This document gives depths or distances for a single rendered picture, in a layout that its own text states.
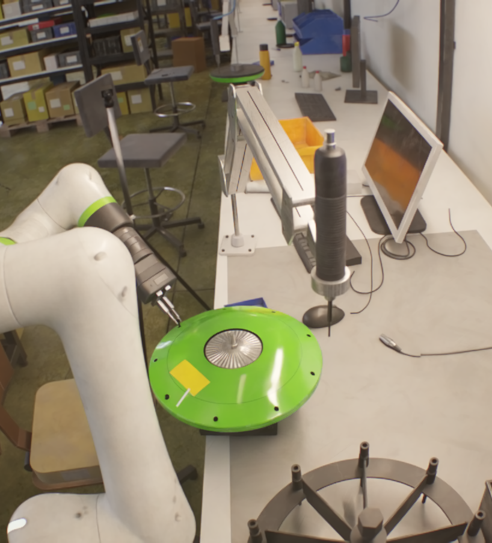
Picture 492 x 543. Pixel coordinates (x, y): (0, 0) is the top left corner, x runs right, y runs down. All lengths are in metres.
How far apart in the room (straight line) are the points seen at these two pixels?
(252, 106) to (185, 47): 7.09
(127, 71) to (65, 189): 5.17
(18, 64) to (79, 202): 5.57
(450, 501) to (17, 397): 2.15
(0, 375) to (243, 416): 0.90
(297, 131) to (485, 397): 1.47
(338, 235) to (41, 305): 0.37
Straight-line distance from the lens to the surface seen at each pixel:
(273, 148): 0.82
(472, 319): 1.30
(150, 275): 1.00
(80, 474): 1.45
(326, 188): 0.59
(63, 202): 1.07
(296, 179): 0.75
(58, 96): 6.36
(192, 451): 2.16
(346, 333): 1.22
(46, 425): 1.56
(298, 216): 0.77
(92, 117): 3.13
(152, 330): 2.73
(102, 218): 1.03
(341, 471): 0.88
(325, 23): 4.09
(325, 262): 0.64
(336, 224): 0.62
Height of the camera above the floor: 1.72
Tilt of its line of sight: 33 degrees down
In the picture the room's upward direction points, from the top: 7 degrees counter-clockwise
